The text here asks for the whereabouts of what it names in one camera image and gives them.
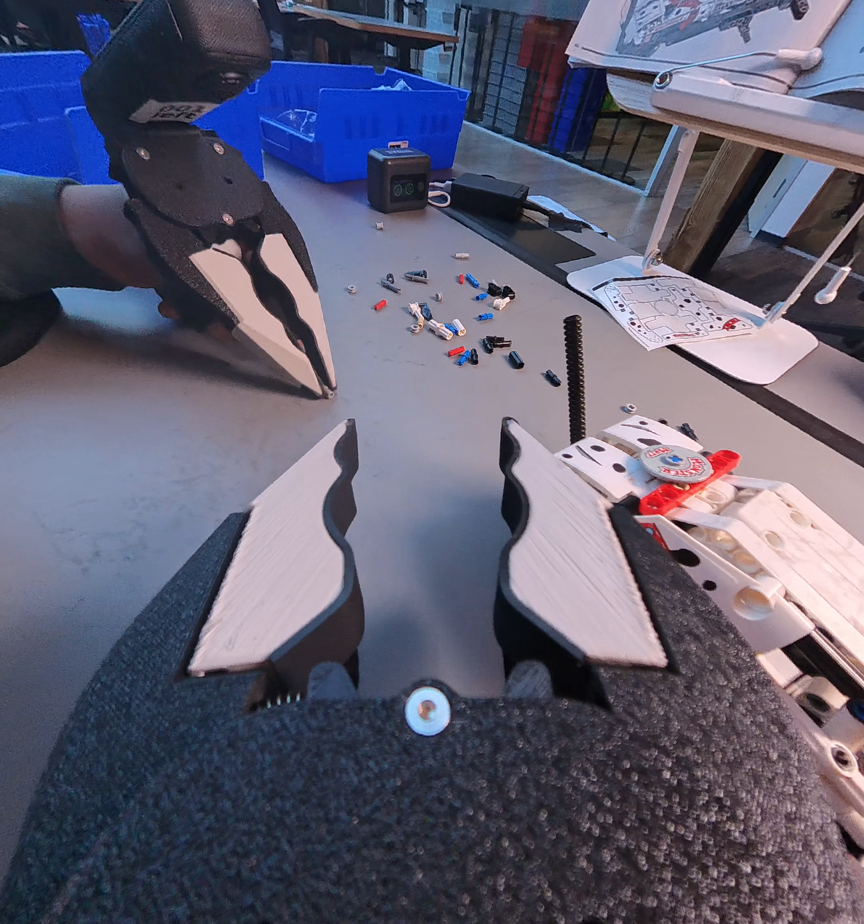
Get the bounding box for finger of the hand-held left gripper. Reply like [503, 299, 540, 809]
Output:
[187, 239, 329, 399]
[256, 229, 339, 394]

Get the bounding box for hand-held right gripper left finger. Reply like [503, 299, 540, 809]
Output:
[187, 419, 365, 680]

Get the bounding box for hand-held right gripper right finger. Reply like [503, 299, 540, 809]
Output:
[493, 419, 671, 672]

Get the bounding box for white toy truck chassis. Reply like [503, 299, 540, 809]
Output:
[555, 405, 864, 856]

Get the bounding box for black ribbed flexible rod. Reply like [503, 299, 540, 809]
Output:
[562, 315, 589, 446]

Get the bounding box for Lego instruction booklet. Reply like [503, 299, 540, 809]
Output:
[567, 0, 864, 105]

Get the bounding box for person's left forearm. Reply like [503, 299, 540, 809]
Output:
[0, 162, 101, 307]

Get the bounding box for grey desk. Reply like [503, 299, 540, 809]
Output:
[0, 145, 864, 924]
[772, 340, 864, 485]

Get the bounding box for wooden background desk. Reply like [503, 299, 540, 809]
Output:
[281, 0, 462, 76]

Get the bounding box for person's left hand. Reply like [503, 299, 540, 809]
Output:
[60, 181, 238, 336]

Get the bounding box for scattered small building pieces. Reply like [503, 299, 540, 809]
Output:
[349, 214, 566, 388]

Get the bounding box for black box device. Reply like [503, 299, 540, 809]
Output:
[368, 145, 433, 216]

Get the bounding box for black power adapter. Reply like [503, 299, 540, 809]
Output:
[450, 174, 531, 223]

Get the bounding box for black wire rack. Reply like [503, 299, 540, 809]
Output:
[454, 8, 657, 157]

